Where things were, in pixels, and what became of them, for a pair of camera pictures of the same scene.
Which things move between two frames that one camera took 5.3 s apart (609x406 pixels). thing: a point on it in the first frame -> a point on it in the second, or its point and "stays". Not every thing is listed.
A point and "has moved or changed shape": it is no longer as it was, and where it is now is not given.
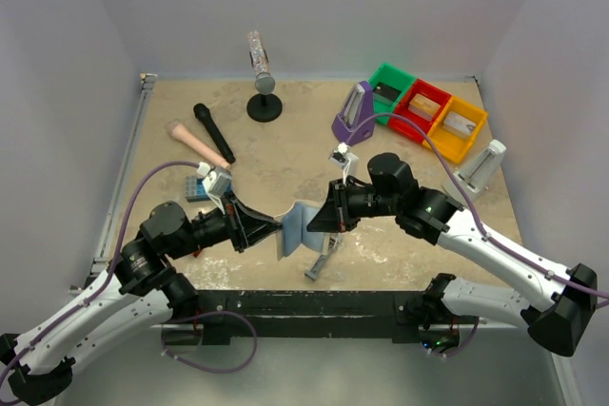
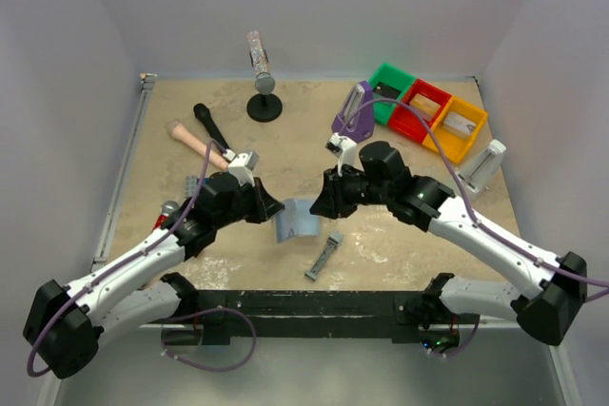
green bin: x=395 y=79 stays
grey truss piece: x=330 y=242 stays
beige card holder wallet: x=294 y=232 has moved or changed shape
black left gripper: x=245 y=225 -> x=265 y=205
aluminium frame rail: x=103 y=242 stays
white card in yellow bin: x=459 y=124 stays
